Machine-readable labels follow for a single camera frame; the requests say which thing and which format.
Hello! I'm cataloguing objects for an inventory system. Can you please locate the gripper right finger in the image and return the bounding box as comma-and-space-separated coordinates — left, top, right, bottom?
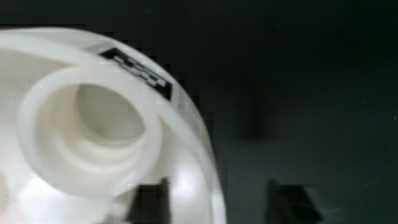
267, 179, 326, 224

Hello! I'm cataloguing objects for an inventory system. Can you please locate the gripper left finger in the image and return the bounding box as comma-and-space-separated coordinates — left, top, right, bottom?
125, 179, 171, 224

